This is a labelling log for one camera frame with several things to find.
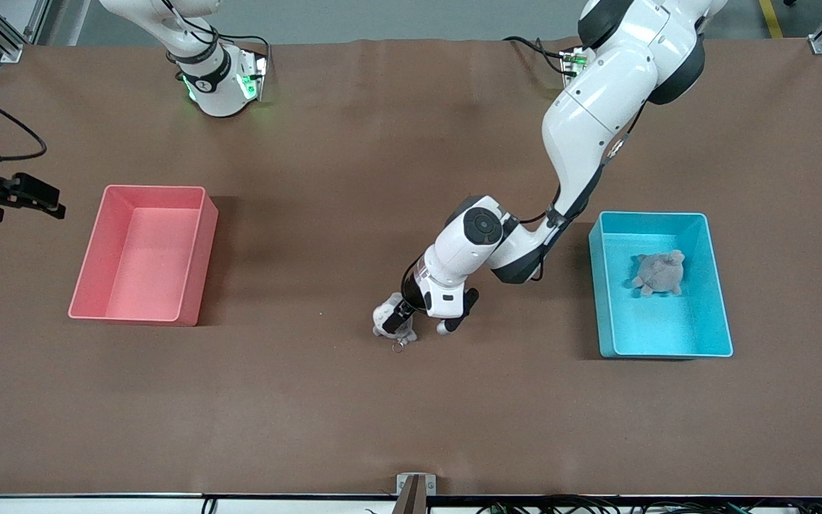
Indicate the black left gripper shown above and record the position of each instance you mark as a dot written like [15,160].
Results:
[408,299]

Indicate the small metal table bracket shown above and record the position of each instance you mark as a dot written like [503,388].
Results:
[402,485]

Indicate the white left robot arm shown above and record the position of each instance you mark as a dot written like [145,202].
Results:
[482,227]

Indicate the pink plastic box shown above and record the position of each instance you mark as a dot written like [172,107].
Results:
[140,271]

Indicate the blue plastic box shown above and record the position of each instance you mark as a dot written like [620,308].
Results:
[657,328]

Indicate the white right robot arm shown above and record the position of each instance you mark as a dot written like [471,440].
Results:
[215,78]

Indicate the grey plush toy white face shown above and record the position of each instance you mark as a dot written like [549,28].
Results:
[384,320]

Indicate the plain grey plush toy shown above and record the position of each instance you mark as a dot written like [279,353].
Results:
[659,273]

